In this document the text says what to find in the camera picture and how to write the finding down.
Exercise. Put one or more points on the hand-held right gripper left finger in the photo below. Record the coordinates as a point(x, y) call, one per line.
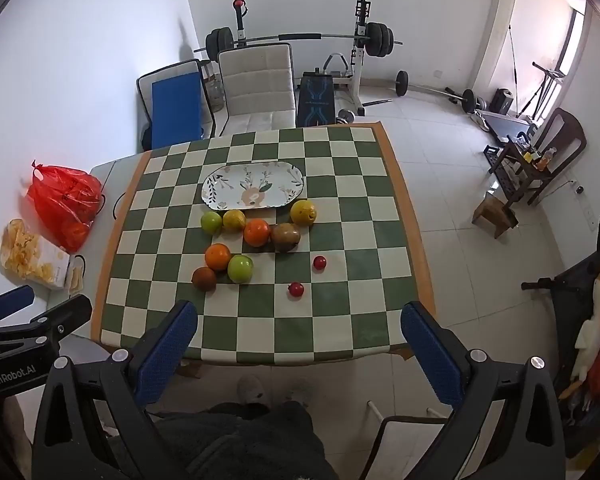
point(167, 350)

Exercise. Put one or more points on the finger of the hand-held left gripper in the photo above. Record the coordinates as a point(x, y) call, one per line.
point(10, 301)
point(62, 319)

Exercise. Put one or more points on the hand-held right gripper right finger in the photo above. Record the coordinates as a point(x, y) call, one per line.
point(430, 350)

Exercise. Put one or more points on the reddish brown fruit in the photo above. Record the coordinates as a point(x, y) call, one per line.
point(203, 279)

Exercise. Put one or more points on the orange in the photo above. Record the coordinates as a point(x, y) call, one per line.
point(217, 256)
point(256, 233)

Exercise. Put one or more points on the green apple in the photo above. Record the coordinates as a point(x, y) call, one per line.
point(211, 222)
point(240, 269)

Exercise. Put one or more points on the small red fruit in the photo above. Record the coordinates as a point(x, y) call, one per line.
point(320, 263)
point(295, 290)

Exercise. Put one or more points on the yellow citrus fruit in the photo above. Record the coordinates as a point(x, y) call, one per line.
point(303, 212)
point(234, 220)

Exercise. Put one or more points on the brown green fruit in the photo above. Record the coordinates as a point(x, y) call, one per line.
point(285, 237)

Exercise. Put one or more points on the floral oval plate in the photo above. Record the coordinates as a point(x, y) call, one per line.
point(252, 187)

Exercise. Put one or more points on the person's left forearm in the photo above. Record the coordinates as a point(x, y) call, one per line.
point(5, 422)

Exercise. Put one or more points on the yellow printed paper box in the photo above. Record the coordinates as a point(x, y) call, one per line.
point(30, 255)

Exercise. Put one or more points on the grey slipper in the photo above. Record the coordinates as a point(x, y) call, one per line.
point(252, 389)

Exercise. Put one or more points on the red plastic bag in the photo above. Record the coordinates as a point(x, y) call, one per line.
point(62, 205)

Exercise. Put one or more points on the person's dark trousers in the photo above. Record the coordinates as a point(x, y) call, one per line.
point(240, 440)

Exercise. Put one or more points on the green white checkered tablecloth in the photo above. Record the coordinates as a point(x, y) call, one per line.
point(350, 240)

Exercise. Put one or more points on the small wooden stool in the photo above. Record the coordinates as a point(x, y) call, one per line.
point(492, 212)

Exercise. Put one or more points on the black scooter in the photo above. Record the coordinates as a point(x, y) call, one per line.
point(570, 285)

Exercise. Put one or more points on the white plush goose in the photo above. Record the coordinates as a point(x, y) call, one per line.
point(591, 332)

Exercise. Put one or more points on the black bag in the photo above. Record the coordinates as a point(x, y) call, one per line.
point(146, 140)

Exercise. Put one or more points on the black plastic crate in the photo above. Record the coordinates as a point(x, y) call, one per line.
point(495, 157)

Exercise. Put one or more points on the orange drink bottle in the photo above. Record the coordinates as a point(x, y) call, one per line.
point(545, 158)

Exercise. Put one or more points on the blue mat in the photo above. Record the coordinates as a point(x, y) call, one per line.
point(176, 110)

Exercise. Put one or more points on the grey treadmill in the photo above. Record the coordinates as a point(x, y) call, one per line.
point(505, 124)

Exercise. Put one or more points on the chair with blue cushion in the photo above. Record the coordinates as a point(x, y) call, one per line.
point(145, 90)

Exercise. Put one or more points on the small dumbbell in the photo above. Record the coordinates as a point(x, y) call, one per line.
point(346, 118)

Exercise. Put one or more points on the dark wooden chair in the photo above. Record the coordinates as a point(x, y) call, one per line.
point(562, 135)

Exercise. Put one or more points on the small barbell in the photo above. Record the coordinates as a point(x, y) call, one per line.
point(437, 91)

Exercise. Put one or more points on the black speaker box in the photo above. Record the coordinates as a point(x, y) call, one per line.
point(502, 100)

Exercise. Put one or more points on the clear water jug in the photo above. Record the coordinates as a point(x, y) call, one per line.
point(215, 92)

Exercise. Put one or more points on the black blue workout bench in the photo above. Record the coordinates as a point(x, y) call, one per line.
point(316, 100)

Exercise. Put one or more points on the white padded chair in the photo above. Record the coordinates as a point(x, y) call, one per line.
point(256, 85)

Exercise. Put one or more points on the white squat rack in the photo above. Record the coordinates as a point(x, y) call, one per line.
point(358, 67)

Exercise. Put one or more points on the black resistance band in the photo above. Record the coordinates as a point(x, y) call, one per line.
point(514, 67)

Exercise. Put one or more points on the barbell with black weights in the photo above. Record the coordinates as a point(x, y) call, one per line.
point(300, 37)

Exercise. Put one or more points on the white frame chair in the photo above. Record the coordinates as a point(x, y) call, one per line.
point(405, 422)

